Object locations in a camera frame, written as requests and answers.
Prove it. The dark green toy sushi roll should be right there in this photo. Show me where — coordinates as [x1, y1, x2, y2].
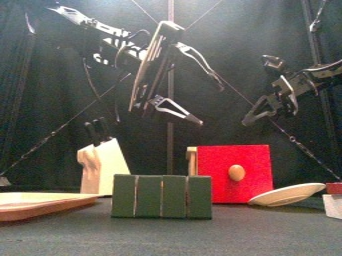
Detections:
[109, 173, 214, 220]

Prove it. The red-fronted drawer with wooden knob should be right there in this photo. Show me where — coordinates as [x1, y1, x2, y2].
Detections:
[196, 144, 275, 205]

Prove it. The pale wooden toy cabinet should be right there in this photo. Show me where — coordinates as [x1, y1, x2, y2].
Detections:
[186, 146, 199, 177]

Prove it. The small grey white box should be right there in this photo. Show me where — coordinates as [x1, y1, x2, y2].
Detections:
[76, 137, 132, 197]

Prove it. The round white plate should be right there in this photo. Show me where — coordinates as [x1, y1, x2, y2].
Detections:
[247, 182, 327, 208]

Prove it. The red and white nigiri toy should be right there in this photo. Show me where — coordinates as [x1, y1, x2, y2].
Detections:
[322, 182, 342, 221]

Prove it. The pink rectangular sponge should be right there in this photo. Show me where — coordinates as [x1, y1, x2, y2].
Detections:
[0, 191, 107, 223]

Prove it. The thin vertical frame pole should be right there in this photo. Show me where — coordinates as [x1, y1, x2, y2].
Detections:
[166, 0, 176, 176]

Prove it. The black-handled toy knife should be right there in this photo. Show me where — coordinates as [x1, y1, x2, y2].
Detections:
[83, 121, 97, 147]
[99, 116, 113, 142]
[92, 118, 104, 144]

